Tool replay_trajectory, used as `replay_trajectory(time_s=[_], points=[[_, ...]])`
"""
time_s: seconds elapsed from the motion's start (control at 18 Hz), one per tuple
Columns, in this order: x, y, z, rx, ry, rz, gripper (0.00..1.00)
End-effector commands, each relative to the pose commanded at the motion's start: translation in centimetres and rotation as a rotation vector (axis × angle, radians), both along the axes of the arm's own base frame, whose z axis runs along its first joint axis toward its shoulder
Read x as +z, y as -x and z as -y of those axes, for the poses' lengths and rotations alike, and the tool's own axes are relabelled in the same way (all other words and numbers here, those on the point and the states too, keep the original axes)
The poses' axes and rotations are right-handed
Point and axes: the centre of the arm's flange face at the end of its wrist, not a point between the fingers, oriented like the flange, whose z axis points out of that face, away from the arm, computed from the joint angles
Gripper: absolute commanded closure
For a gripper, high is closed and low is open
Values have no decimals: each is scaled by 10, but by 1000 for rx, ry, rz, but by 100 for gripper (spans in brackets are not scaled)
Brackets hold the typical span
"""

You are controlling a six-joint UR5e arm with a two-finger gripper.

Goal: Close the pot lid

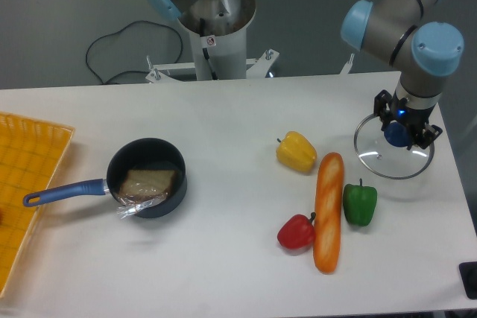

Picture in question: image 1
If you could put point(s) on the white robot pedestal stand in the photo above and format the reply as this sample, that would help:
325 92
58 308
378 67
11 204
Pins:
217 32

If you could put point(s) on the wrapped sandwich in plastic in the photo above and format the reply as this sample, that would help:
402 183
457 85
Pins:
143 190

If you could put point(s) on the green bell pepper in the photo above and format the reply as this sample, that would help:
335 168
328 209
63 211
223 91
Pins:
359 202

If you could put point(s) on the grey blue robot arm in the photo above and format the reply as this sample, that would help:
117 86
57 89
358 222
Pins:
391 30

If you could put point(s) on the yellow plastic basket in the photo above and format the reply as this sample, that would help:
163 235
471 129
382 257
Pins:
31 151

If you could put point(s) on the black object at table edge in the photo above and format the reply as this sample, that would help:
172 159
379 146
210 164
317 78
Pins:
468 271

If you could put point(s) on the yellow bell pepper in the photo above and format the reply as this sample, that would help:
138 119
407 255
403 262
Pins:
296 152

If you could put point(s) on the orange baguette bread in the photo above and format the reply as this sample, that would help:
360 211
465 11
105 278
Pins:
328 202

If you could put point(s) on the dark pot with blue handle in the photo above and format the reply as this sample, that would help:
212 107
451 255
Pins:
147 153

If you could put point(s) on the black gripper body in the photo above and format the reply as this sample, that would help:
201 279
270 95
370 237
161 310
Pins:
410 112

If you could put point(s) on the red bell pepper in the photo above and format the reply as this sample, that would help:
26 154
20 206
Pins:
298 232

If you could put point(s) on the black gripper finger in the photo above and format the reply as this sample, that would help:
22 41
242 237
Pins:
381 108
423 136

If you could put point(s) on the glass pot lid blue knob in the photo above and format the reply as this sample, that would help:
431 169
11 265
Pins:
389 152

